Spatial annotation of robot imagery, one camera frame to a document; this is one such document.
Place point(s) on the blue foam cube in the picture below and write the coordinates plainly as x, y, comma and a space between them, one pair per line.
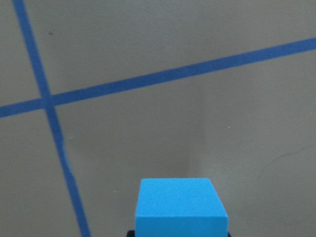
179, 207

